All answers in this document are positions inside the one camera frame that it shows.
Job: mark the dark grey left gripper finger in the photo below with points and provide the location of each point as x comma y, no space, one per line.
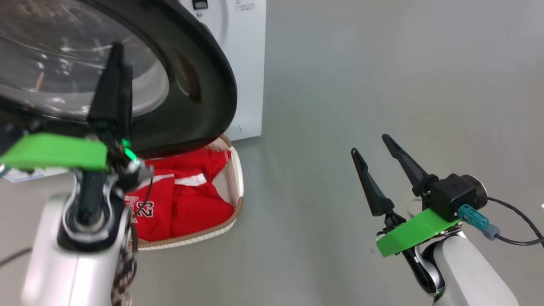
108,97
128,106

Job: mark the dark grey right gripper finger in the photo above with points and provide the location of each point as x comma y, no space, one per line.
376,191
410,168

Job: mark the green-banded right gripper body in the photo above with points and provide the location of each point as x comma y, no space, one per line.
412,231

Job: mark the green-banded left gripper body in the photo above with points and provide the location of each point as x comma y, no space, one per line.
55,152

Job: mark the black round glass washer door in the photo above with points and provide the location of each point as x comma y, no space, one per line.
199,85

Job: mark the red sports jersey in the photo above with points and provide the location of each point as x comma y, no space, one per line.
195,204

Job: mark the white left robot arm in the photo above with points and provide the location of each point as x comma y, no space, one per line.
63,272

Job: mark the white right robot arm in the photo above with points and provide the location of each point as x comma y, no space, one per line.
471,272

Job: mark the white front-load washing machine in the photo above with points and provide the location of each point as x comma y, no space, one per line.
246,63

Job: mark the cream laundry basket brown rim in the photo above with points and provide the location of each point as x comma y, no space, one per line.
238,187

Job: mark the blue energy label sticker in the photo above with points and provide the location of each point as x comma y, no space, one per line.
23,175

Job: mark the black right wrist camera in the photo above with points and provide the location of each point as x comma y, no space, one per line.
454,195

